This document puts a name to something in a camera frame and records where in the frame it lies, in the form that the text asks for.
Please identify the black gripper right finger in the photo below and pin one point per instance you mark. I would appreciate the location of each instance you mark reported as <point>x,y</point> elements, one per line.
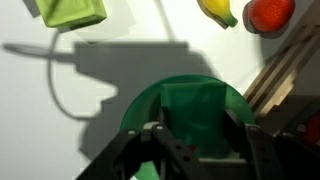
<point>266,156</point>

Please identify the red strawberry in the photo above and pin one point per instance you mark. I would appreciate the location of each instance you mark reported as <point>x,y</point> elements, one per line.
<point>271,13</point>

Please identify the green bowl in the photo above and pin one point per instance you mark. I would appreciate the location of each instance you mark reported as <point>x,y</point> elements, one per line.
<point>136,113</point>

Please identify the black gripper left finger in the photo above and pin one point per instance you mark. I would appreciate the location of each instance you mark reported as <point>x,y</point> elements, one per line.
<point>116,156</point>

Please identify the wooden tray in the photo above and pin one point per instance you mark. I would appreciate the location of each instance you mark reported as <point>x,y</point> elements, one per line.
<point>276,86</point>

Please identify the lime green block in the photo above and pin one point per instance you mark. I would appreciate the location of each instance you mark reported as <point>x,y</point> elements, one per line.
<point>70,11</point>

